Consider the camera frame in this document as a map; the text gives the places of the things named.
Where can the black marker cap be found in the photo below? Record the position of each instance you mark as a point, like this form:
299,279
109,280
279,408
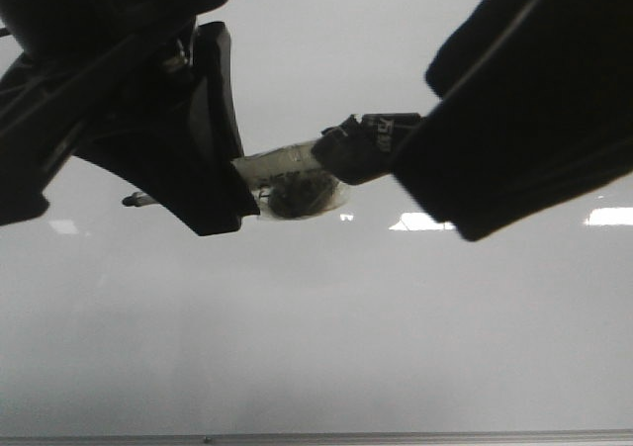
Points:
360,149

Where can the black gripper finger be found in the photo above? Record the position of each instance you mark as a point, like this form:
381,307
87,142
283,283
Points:
173,134
535,109

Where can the whiteboard marker pen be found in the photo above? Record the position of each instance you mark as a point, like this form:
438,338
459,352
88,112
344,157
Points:
281,184

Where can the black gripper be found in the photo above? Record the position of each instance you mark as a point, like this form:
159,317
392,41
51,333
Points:
59,100

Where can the grey aluminium whiteboard frame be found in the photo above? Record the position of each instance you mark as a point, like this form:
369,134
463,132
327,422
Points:
553,437

